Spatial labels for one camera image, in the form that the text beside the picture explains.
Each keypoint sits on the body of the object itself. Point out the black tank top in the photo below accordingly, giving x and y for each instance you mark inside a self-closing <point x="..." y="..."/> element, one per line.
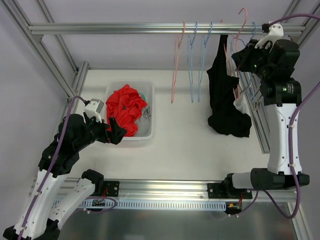
<point x="225" y="118"/>

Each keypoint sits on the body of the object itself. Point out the pink wire hanger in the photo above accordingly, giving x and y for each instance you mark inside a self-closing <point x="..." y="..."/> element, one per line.
<point x="177" y="46"/>
<point x="236" y="91"/>

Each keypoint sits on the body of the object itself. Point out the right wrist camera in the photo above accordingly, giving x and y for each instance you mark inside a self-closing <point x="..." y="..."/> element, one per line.
<point x="273" y="32"/>

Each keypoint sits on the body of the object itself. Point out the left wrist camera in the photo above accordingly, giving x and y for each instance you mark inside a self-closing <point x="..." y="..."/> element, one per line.
<point x="93" y="109"/>

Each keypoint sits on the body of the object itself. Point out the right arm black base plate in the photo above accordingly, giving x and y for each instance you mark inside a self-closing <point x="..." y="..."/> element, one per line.
<point x="224" y="191"/>

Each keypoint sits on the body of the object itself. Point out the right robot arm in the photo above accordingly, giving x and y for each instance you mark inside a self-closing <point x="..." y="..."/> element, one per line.
<point x="284" y="171"/>

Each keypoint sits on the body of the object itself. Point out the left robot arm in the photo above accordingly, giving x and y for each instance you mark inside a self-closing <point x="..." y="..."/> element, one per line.
<point x="40" y="220"/>

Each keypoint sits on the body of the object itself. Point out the white tank top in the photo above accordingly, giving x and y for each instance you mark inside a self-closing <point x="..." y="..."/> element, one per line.
<point x="241" y="105"/>

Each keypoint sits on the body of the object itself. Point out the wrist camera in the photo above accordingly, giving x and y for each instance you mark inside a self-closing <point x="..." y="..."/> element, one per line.
<point x="93" y="109"/>
<point x="273" y="32"/>

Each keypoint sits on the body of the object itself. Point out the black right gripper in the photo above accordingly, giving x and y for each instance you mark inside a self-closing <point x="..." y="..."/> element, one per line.
<point x="243" y="58"/>

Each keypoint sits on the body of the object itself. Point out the red tank top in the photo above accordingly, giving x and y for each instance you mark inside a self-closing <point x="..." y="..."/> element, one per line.
<point x="125" y="105"/>

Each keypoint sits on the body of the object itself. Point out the grey tank top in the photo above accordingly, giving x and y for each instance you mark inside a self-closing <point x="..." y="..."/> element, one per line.
<point x="144" y="123"/>

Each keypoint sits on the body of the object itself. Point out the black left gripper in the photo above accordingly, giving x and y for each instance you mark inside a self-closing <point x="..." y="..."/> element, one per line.
<point x="108" y="133"/>

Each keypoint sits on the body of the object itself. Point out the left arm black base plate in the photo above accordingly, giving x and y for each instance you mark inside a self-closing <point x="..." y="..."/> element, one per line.
<point x="110" y="188"/>

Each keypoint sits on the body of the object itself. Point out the white plastic basket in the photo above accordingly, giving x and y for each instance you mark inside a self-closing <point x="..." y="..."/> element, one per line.
<point x="148" y="90"/>

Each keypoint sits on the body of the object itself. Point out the white slotted cable duct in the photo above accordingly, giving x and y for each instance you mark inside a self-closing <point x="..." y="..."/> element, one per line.
<point x="135" y="204"/>

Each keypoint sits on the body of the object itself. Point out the aluminium frame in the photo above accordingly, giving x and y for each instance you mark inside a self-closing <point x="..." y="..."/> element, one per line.
<point x="142" y="189"/>

